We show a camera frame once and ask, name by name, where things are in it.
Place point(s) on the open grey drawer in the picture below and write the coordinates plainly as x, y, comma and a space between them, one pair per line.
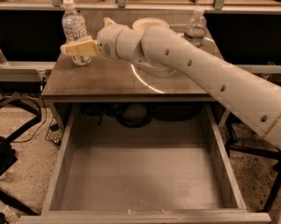
163, 173

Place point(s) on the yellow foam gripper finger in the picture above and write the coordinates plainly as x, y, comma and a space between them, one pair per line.
108, 22
84, 46

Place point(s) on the white paper bowl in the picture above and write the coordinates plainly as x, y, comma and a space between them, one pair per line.
143, 24

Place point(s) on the clear plastic water bottle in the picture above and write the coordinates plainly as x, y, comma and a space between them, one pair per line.
195, 30

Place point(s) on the black wire basket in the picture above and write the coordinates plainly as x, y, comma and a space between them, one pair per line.
54, 134

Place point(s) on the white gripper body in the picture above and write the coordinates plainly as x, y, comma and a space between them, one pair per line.
107, 41

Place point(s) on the black chair base left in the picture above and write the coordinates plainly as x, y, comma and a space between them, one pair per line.
7, 153

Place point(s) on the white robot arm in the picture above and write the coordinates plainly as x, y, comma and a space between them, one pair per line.
158, 49

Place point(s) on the labelled clear plastic bottle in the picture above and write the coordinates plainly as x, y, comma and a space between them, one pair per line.
73, 23

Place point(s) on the grey wooden cabinet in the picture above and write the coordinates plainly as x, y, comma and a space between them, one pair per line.
104, 81

